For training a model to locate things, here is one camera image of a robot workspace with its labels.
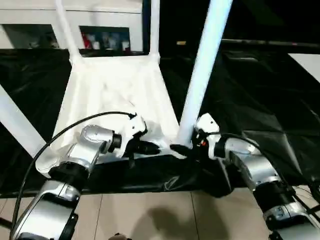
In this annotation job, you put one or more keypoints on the white flat board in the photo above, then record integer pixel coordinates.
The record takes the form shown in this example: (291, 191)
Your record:
(307, 65)

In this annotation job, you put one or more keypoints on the black table mat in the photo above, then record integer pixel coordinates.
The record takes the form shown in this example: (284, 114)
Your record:
(262, 100)

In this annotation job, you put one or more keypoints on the white sideboard cabinet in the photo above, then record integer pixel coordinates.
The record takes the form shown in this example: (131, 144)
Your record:
(50, 17)

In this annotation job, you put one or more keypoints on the black case with yellow label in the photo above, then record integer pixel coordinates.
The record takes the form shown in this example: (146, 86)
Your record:
(182, 25)

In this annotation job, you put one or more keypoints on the grey metal bar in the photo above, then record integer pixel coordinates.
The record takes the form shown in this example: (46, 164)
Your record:
(270, 43)

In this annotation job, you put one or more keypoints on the black metal table frame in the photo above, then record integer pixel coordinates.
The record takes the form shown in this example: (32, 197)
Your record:
(5, 222)

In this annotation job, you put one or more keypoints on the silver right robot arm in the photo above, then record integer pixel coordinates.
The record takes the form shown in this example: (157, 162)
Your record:
(257, 165)

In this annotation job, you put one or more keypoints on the white plastic table top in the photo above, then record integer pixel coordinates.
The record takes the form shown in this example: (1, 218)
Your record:
(112, 95)

